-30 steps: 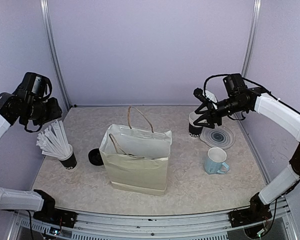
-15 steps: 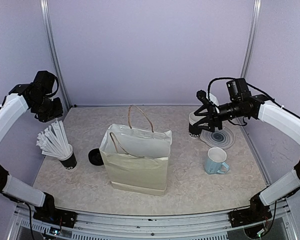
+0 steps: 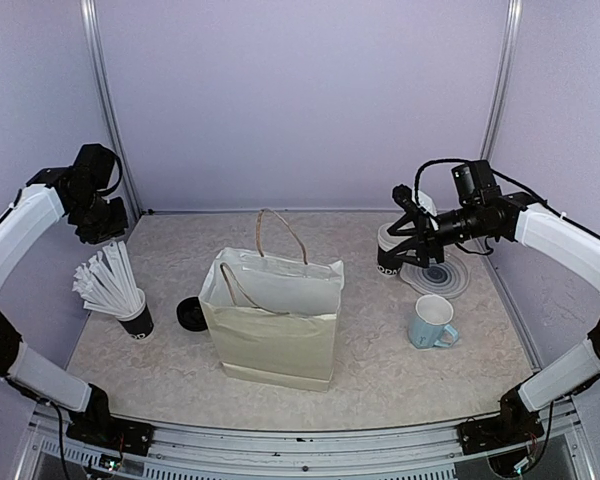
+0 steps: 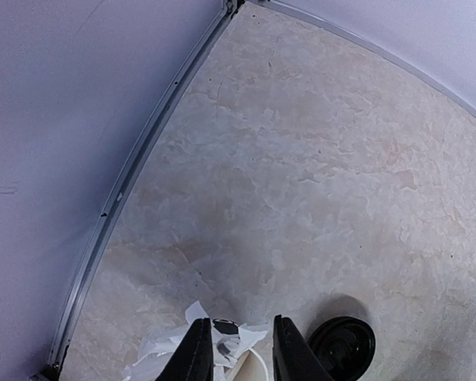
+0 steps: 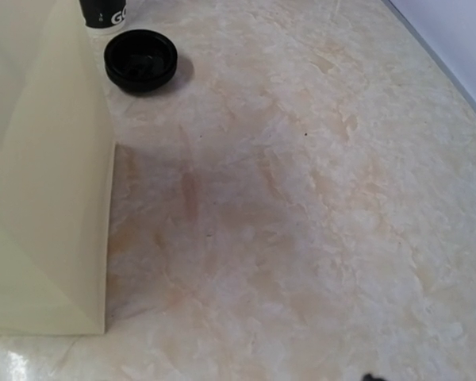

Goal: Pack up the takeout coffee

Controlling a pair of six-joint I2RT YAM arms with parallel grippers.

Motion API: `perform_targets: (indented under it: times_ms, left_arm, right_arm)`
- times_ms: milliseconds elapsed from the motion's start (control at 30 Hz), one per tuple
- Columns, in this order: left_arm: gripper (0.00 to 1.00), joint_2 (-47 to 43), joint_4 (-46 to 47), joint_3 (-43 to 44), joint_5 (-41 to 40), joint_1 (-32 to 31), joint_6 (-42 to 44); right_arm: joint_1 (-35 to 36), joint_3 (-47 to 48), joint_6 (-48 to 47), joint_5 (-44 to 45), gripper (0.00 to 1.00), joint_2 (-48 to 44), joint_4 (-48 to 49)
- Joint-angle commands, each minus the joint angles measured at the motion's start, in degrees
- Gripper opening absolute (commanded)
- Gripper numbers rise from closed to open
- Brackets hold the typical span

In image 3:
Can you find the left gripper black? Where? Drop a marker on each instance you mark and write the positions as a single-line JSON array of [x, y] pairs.
[[116, 228]]

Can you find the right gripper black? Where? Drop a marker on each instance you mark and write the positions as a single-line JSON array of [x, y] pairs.
[[424, 232]]

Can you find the stack of paper cups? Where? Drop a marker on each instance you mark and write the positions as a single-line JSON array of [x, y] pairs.
[[386, 264]]

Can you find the stack of black lids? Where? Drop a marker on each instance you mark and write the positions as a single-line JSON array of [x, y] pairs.
[[190, 315]]

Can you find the beige paper bag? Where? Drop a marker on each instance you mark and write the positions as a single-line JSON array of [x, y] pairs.
[[273, 320]]

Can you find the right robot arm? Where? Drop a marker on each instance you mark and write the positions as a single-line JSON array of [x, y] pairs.
[[523, 217]]

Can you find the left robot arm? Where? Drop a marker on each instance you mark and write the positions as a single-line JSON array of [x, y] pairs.
[[81, 194]]

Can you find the grey swirl silicone lid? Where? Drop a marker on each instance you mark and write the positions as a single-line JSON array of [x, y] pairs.
[[449, 279]]

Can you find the bundle of white straws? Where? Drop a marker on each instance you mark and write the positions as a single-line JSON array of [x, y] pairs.
[[106, 283]]

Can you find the light blue ceramic mug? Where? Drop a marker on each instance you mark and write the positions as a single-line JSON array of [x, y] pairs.
[[430, 327]]

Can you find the black cup holding straws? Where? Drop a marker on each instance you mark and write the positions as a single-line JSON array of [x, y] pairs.
[[139, 325]]

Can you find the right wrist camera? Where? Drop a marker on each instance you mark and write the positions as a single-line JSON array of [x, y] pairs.
[[415, 205]]

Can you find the right aluminium corner post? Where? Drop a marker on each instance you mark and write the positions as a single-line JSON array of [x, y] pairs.
[[505, 66]]

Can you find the aluminium corner post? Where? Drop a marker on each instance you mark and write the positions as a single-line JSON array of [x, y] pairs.
[[91, 27], [505, 66]]

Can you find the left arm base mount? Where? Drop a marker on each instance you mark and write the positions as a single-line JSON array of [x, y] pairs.
[[110, 435]]

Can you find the left aluminium corner post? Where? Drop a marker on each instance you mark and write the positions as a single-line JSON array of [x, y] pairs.
[[91, 27]]

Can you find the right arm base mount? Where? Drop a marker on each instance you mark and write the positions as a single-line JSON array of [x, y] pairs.
[[500, 430]]

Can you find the aluminium front rail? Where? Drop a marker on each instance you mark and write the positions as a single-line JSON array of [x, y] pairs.
[[418, 452]]

